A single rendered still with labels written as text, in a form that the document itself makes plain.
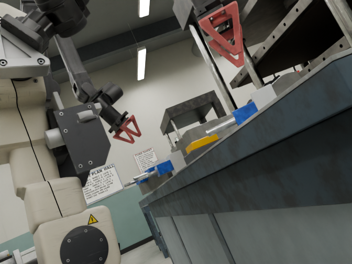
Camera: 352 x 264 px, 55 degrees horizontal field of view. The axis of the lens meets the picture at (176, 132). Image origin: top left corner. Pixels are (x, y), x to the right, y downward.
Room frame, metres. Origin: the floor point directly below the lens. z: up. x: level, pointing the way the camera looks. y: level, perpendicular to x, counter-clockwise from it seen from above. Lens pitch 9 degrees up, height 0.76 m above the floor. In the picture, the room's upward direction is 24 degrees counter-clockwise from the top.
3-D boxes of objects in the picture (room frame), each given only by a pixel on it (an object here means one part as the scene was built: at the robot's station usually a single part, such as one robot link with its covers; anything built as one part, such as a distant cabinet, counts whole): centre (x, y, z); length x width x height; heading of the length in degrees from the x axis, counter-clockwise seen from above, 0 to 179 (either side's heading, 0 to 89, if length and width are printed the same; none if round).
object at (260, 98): (0.58, -0.11, 0.83); 0.13 x 0.05 x 0.05; 78
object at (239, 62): (0.60, -0.16, 0.96); 0.07 x 0.07 x 0.09; 78
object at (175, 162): (0.90, 0.08, 0.83); 0.13 x 0.05 x 0.05; 105
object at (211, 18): (0.55, -0.15, 0.97); 0.07 x 0.07 x 0.09; 78
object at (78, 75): (1.16, 0.24, 1.40); 0.11 x 0.06 x 0.43; 31
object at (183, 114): (6.03, -0.32, 1.03); 1.54 x 0.94 x 2.06; 12
